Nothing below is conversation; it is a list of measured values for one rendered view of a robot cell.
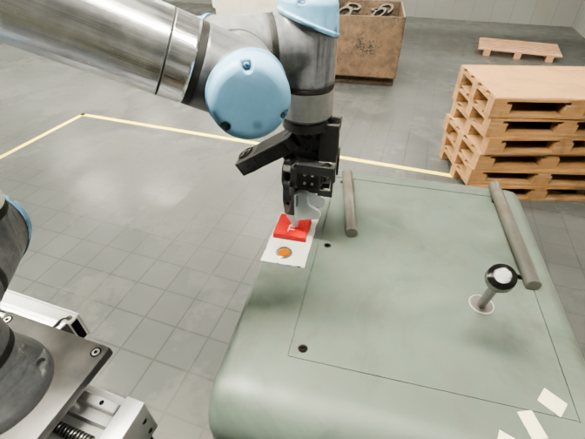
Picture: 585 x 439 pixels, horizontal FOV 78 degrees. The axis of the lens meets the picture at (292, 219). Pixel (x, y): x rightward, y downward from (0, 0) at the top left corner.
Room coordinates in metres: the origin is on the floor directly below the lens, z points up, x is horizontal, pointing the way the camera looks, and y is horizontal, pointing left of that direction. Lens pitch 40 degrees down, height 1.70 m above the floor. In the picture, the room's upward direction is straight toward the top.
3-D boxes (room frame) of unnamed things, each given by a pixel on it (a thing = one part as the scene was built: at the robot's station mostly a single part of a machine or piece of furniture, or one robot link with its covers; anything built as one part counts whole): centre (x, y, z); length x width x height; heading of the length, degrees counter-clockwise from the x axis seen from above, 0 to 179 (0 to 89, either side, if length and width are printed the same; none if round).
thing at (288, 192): (0.48, 0.00, 1.36); 0.05 x 0.02 x 0.09; 166
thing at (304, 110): (0.50, -0.02, 1.50); 0.08 x 0.08 x 0.05
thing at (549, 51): (6.47, -3.76, 0.05); 1.24 x 0.83 x 0.11; 68
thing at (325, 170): (0.50, -0.03, 1.42); 0.09 x 0.08 x 0.12; 76
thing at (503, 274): (0.27, -0.23, 1.38); 0.04 x 0.03 x 0.05; 166
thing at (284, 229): (0.51, 0.00, 1.26); 0.06 x 0.06 x 0.02; 76
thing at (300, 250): (0.48, 0.00, 1.23); 0.13 x 0.08 x 0.06; 166
